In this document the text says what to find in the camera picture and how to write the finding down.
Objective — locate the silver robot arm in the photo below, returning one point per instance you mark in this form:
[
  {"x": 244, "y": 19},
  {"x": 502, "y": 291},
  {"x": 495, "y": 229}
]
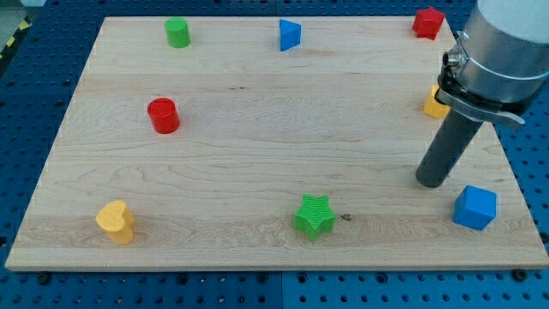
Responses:
[{"x": 499, "y": 62}]

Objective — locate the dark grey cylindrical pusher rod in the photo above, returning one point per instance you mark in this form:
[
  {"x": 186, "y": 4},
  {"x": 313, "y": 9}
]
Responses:
[{"x": 448, "y": 145}]

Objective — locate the green cylinder block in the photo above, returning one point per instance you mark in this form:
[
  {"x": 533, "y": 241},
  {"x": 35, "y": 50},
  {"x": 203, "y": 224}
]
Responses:
[{"x": 177, "y": 32}]

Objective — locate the yellow block behind arm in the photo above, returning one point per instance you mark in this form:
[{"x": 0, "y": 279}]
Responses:
[{"x": 432, "y": 107}]

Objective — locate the blue cube block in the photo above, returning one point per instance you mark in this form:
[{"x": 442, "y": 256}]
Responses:
[{"x": 475, "y": 208}]

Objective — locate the red cylinder block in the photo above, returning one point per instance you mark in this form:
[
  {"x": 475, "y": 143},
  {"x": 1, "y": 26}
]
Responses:
[{"x": 163, "y": 115}]

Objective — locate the red star block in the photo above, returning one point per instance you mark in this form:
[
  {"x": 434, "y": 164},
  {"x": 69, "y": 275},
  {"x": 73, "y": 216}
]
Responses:
[{"x": 427, "y": 23}]

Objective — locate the green star block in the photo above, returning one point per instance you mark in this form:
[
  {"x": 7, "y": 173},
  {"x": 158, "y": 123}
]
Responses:
[{"x": 314, "y": 217}]

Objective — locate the light wooden board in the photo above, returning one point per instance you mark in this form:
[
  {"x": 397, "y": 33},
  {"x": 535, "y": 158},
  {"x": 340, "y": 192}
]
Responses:
[{"x": 340, "y": 115}]

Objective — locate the blue triangular prism block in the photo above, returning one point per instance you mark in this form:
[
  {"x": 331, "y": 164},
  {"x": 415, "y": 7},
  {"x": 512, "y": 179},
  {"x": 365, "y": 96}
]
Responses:
[{"x": 290, "y": 34}]

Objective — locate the yellow heart block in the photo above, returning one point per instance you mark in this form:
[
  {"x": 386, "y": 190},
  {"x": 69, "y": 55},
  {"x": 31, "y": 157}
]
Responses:
[{"x": 116, "y": 220}]

